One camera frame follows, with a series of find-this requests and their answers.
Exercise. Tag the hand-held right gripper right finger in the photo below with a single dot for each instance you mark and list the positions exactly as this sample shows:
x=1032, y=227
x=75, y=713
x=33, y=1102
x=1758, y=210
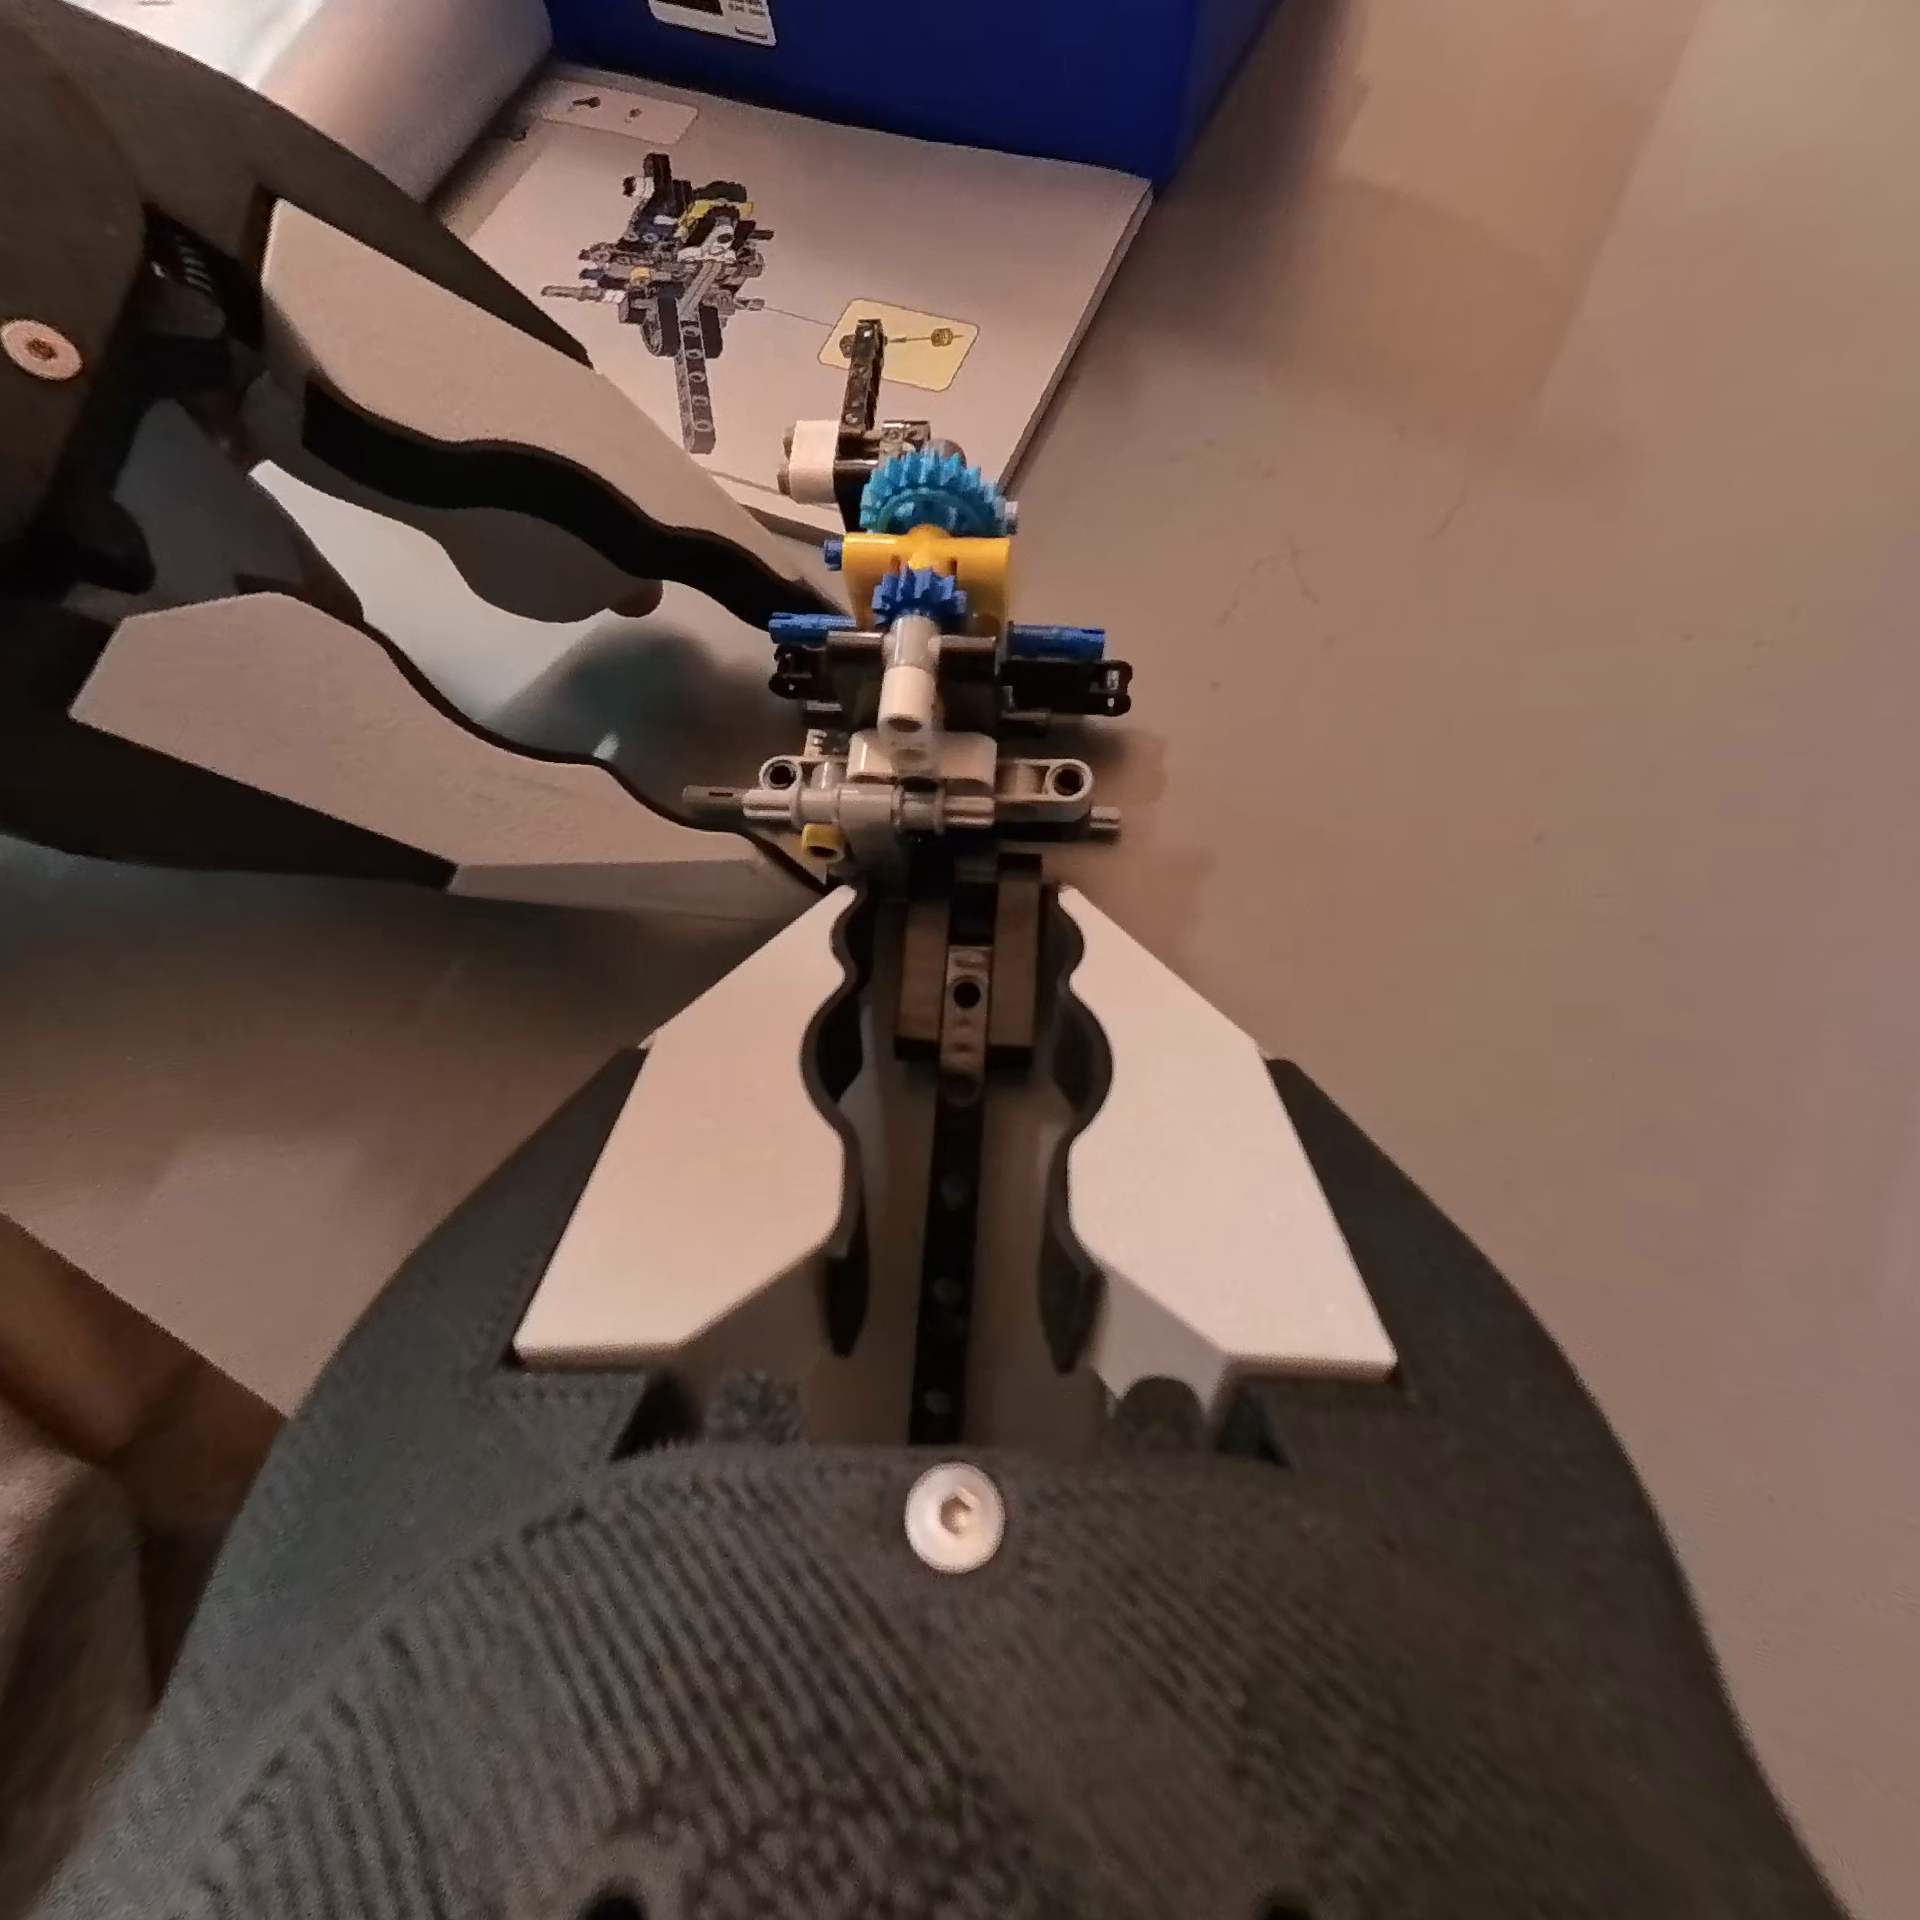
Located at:
x=1215, y=1201

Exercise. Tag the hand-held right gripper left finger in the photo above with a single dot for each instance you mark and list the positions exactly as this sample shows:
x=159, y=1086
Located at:
x=704, y=1185

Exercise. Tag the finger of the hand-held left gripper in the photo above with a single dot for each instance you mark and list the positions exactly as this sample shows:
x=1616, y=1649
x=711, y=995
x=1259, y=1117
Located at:
x=330, y=718
x=452, y=343

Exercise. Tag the black lego beam assembly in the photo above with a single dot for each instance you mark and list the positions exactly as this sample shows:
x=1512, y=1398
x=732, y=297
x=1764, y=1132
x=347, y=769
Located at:
x=951, y=1053

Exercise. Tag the lego gear model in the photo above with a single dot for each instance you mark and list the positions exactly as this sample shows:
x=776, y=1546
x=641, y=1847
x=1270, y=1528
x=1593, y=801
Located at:
x=933, y=564

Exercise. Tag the lego instruction booklet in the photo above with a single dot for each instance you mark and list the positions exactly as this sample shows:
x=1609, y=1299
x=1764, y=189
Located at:
x=975, y=226

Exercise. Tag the blue cardboard box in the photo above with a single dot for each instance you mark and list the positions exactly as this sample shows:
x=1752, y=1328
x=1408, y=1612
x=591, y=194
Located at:
x=1052, y=91

